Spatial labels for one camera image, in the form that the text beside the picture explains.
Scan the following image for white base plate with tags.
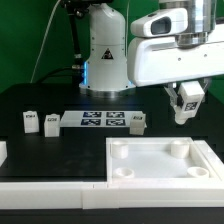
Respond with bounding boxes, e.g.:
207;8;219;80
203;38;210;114
60;111;143;128

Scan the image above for white cable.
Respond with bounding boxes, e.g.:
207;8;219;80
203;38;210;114
30;0;63;84

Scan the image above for white left fence stub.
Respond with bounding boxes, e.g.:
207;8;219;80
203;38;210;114
0;141;7;167

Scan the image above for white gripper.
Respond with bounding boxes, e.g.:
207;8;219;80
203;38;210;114
127;31;224;107

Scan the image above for white square tabletop tray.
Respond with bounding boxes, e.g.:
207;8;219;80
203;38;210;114
106;137;217;182

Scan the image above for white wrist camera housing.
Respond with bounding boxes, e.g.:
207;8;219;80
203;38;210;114
130;8;188;38

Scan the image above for white front fence wall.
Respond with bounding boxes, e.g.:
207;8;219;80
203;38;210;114
0;181;224;210

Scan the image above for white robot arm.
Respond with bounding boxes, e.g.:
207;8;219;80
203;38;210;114
80;0;224;98

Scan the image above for black cable bundle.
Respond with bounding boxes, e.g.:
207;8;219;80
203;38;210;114
35;3;88;84

